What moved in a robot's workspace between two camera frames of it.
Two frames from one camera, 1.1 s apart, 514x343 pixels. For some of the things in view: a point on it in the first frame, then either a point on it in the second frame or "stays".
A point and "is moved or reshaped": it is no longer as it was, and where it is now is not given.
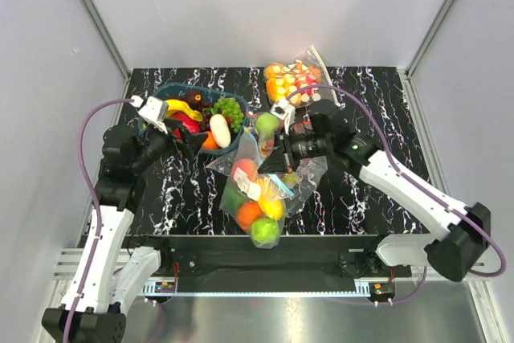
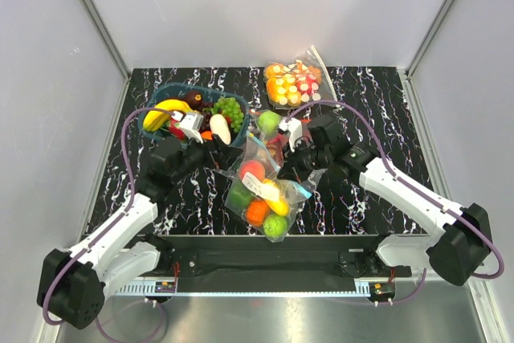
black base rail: [293, 258] stays
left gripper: [191, 143] to [226, 157]
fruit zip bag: [254, 197] is moved or reshaped
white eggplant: [220, 128] stays
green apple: [267, 124] stays
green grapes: [230, 108] stays
